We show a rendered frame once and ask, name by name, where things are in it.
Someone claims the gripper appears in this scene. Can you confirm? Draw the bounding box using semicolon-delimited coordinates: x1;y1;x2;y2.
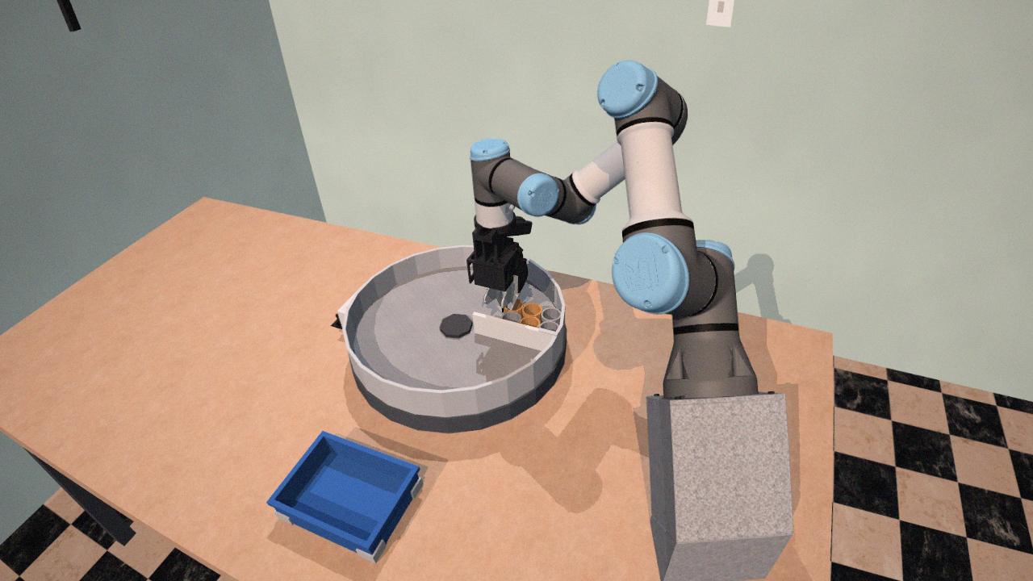
466;212;528;312

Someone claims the blue crate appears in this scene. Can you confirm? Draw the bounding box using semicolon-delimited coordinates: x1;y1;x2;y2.
267;431;421;563

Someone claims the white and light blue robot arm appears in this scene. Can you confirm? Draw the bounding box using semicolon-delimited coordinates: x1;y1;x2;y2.
470;60;758;398

